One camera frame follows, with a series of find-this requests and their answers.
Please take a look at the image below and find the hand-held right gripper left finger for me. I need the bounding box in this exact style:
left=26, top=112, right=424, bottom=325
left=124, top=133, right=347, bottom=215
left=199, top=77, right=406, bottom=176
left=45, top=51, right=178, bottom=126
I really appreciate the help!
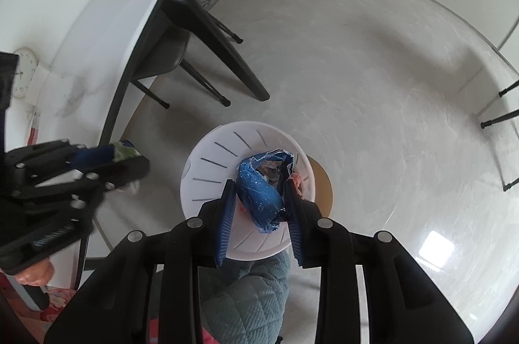
left=44, top=179, right=236, bottom=344

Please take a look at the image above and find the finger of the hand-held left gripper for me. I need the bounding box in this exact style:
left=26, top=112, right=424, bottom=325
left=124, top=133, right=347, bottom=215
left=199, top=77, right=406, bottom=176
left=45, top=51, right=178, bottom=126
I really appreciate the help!
left=11, top=140, right=117, bottom=176
left=15, top=156, right=151, bottom=203

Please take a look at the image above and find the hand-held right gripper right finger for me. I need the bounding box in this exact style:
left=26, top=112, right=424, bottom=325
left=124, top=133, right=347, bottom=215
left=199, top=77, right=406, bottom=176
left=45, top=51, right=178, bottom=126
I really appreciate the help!
left=282, top=178, right=475, bottom=344

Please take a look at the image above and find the green white wrapper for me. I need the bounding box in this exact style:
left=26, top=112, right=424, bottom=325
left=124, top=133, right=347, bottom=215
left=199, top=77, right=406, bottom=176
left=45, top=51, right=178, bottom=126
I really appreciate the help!
left=111, top=140, right=142, bottom=195

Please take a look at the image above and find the blue snack wrapper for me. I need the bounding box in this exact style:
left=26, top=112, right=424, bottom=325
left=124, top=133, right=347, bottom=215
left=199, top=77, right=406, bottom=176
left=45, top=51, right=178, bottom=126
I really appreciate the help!
left=236, top=149, right=296, bottom=234

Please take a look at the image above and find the white slotted bin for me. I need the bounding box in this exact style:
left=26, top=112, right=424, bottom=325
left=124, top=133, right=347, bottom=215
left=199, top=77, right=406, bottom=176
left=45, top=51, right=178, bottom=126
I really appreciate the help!
left=180, top=121, right=317, bottom=261

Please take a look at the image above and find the person's left hand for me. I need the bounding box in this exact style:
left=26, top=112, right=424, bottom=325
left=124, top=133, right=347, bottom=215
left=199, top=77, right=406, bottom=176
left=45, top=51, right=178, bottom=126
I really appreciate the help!
left=16, top=261, right=56, bottom=286

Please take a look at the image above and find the round wooden board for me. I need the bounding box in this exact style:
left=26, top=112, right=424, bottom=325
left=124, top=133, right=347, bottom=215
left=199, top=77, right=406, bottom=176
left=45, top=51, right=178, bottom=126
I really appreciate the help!
left=308, top=159, right=334, bottom=219

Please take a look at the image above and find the red white object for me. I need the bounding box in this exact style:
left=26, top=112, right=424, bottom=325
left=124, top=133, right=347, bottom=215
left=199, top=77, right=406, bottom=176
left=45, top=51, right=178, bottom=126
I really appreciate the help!
left=28, top=106, right=41, bottom=144

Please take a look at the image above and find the quilted pant leg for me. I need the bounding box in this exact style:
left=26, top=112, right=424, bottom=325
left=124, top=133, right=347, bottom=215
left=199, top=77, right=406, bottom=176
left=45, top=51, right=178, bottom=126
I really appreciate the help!
left=200, top=251, right=290, bottom=344

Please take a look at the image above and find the pink floral garment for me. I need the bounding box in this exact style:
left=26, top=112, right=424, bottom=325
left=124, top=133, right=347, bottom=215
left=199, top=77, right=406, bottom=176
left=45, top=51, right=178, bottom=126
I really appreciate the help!
left=24, top=285, right=82, bottom=344

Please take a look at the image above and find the white card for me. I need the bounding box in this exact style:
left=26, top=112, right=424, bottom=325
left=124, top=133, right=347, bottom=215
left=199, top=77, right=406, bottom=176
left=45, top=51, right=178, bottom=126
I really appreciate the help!
left=24, top=66, right=51, bottom=113

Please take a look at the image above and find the grey chair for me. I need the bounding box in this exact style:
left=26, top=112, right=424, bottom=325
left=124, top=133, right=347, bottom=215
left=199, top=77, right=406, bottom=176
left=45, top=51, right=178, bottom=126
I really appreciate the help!
left=130, top=15, right=244, bottom=109

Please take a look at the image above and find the black table leg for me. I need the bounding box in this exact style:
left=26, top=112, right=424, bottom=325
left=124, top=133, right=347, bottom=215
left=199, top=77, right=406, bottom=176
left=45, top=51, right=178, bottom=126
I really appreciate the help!
left=162, top=0, right=270, bottom=101

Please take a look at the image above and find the white wall clock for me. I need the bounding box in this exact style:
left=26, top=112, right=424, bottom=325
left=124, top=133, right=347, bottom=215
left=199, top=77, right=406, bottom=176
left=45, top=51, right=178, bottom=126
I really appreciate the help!
left=11, top=48, right=38, bottom=99

